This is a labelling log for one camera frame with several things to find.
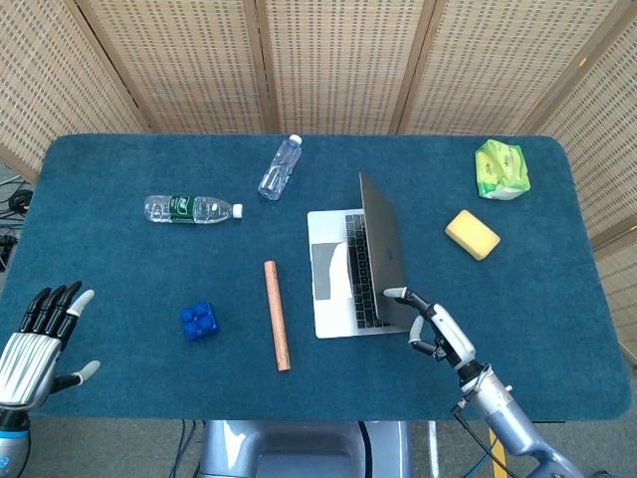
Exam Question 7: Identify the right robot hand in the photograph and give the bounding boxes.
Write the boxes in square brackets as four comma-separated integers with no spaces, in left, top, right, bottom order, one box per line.
[382,286,483,383]

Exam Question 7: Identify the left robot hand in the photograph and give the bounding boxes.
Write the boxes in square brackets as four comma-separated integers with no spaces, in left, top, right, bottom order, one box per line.
[0,281,102,412]

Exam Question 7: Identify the silver laptop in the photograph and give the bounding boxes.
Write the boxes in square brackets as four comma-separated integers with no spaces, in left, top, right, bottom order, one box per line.
[307,172,424,341]

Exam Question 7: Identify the yellow sponge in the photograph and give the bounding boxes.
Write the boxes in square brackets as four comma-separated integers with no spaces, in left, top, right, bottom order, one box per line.
[444,209,502,262]

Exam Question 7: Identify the teal table cloth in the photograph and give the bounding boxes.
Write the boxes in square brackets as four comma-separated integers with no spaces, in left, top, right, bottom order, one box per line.
[0,132,633,422]

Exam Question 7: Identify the blue toy building block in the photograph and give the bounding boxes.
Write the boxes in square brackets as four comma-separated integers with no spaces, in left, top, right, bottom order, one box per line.
[179,302,222,343]

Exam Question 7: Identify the green tissue pack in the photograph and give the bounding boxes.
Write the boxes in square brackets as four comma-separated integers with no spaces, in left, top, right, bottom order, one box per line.
[474,138,531,201]

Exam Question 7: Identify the wooden rolling pin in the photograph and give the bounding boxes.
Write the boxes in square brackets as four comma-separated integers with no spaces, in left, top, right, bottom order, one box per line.
[263,260,293,372]

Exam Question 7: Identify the robot torso base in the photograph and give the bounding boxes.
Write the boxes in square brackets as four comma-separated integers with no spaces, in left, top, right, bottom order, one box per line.
[197,419,415,478]

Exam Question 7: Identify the clear bottle with green label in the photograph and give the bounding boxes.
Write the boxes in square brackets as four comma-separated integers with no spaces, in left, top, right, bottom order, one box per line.
[143,194,244,225]

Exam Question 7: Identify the clear bottle with blue label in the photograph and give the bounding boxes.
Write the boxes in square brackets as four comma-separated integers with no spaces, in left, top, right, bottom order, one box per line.
[257,133,304,201]

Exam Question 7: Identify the woven folding screen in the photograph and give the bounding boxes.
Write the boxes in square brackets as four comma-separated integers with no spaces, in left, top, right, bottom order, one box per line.
[0,0,637,369]

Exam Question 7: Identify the black cables on floor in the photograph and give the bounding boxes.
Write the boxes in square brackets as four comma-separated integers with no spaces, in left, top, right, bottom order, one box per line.
[0,168,34,273]

